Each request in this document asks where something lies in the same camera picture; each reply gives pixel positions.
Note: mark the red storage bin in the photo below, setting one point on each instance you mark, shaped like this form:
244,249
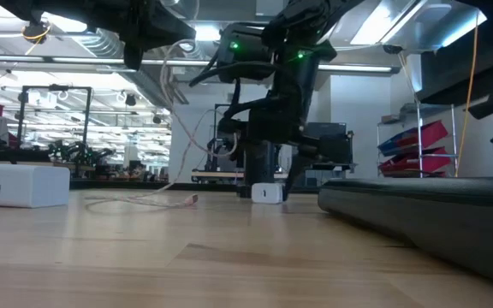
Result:
430,132
435,162

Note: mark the bright ceiling light panel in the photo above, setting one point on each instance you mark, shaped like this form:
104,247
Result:
422,21

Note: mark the background wooden table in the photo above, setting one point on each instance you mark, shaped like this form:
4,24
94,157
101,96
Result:
212,174

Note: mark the black monitor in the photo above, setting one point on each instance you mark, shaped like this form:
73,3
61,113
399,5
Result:
325,128

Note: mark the black background robot arms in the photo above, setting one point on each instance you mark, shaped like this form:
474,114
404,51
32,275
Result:
79,154

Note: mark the white power strip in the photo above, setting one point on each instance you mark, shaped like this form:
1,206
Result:
19,186

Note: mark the metal shelf rack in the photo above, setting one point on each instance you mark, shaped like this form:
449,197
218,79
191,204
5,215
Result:
418,141

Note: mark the white USB wall charger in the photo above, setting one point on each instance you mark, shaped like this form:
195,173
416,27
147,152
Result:
267,193

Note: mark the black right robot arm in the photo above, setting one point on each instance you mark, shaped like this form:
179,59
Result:
310,17

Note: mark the black background station frame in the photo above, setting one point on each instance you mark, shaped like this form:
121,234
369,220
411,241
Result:
87,120

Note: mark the black tower power strip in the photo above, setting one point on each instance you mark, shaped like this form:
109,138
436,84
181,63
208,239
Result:
260,167

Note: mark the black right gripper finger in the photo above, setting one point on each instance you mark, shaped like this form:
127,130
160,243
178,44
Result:
296,175

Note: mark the long ceiling light strip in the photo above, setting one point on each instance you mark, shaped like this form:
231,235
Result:
353,68

